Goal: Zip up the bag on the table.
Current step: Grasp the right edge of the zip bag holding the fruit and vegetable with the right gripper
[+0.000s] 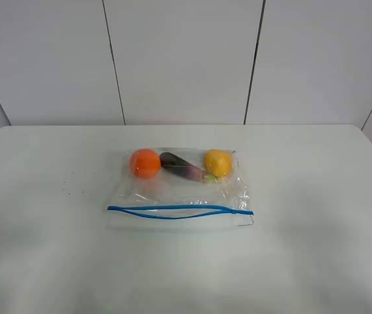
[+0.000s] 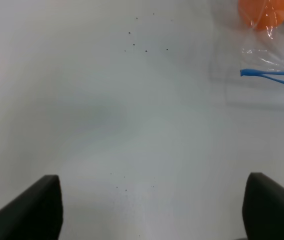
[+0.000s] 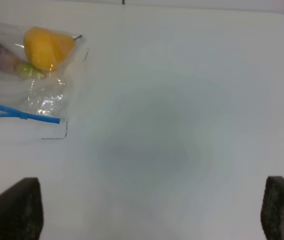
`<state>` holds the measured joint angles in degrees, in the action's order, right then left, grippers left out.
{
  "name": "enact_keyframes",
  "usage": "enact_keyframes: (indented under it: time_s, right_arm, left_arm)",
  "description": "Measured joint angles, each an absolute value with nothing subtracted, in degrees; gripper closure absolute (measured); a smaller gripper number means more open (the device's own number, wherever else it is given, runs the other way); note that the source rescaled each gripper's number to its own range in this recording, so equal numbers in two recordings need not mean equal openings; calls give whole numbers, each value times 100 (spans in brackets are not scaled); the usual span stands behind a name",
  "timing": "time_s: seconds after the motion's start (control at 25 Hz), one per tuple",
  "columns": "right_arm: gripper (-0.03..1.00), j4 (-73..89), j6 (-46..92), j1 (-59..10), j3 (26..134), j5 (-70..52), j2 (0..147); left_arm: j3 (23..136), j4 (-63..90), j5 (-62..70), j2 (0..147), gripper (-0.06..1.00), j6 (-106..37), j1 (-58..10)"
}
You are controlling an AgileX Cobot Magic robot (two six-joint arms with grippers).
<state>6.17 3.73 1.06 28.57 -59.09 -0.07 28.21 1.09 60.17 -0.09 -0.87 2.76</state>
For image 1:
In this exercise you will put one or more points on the clear zip bag blue seal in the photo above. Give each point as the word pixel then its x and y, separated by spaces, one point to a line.
pixel 170 202

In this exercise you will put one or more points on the purple eggplant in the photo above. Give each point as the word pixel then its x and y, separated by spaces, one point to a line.
pixel 179 167

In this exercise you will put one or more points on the yellow pear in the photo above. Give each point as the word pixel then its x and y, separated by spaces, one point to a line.
pixel 218 162

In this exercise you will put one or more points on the orange fruit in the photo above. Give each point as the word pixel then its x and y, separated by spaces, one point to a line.
pixel 144 163

